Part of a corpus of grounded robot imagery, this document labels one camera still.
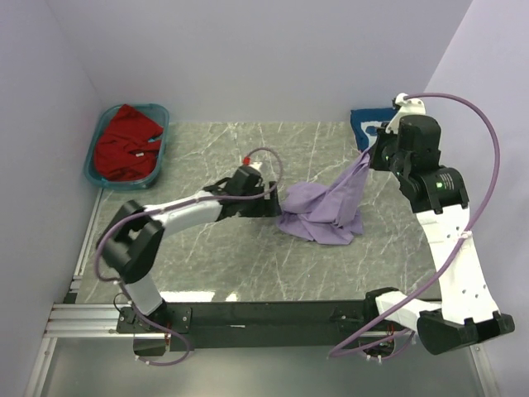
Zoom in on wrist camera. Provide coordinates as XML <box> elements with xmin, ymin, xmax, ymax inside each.
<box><xmin>225</xmin><ymin>165</ymin><xmax>262</xmax><ymax>196</ymax></box>
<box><xmin>385</xmin><ymin>93</ymin><xmax>426</xmax><ymax>133</ymax></box>

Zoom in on aluminium frame rail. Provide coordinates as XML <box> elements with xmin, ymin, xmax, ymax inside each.
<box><xmin>24</xmin><ymin>189</ymin><xmax>137</xmax><ymax>394</ymax></box>

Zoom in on teal plastic basket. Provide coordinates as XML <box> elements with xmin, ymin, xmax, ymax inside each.
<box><xmin>83</xmin><ymin>103</ymin><xmax>169</xmax><ymax>191</ymax></box>

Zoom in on lilac purple t-shirt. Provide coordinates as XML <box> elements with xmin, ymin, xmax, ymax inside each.
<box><xmin>276</xmin><ymin>151</ymin><xmax>369</xmax><ymax>246</ymax></box>

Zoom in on black base beam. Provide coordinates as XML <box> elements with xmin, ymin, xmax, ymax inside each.
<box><xmin>115</xmin><ymin>300</ymin><xmax>418</xmax><ymax>352</ymax></box>

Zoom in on folded blue printed t-shirt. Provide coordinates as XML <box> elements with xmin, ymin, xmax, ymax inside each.
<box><xmin>350</xmin><ymin>108</ymin><xmax>397</xmax><ymax>151</ymax></box>

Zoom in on red t-shirt in basket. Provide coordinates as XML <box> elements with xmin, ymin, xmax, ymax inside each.
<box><xmin>93</xmin><ymin>104</ymin><xmax>164</xmax><ymax>182</ymax></box>

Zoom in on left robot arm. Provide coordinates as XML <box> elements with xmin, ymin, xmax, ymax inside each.
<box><xmin>94</xmin><ymin>166</ymin><xmax>281</xmax><ymax>332</ymax></box>

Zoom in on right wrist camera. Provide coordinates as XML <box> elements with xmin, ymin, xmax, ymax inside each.
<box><xmin>385</xmin><ymin>93</ymin><xmax>426</xmax><ymax>133</ymax></box>

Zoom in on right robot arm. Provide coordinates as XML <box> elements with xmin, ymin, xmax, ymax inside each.
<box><xmin>362</xmin><ymin>115</ymin><xmax>515</xmax><ymax>355</ymax></box>

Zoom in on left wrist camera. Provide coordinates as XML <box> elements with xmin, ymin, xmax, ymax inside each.
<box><xmin>225</xmin><ymin>165</ymin><xmax>262</xmax><ymax>196</ymax></box>

